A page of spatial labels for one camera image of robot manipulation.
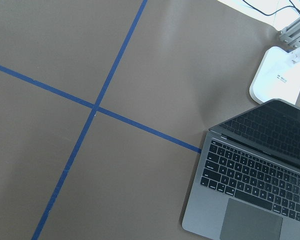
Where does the white desk lamp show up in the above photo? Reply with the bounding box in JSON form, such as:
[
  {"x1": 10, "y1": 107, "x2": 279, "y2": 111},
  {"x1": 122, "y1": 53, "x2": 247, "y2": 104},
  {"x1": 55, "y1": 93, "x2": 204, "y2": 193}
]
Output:
[{"x1": 249, "y1": 46, "x2": 300, "y2": 105}]

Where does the brown paper table cover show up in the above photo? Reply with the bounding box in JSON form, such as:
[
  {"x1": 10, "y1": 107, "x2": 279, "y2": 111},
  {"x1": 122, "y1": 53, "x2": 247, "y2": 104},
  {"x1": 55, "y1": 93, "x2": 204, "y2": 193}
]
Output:
[{"x1": 0, "y1": 0, "x2": 300, "y2": 240}]

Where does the aluminium frame post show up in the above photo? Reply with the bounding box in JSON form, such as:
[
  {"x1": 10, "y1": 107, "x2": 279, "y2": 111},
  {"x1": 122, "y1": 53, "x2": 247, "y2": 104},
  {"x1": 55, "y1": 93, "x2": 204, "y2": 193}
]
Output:
[{"x1": 279, "y1": 17, "x2": 300, "y2": 49}]

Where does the grey laptop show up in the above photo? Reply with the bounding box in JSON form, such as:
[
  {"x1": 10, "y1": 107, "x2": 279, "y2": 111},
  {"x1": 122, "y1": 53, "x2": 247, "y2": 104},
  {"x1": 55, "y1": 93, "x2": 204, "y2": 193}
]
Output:
[{"x1": 181, "y1": 99, "x2": 300, "y2": 240}]

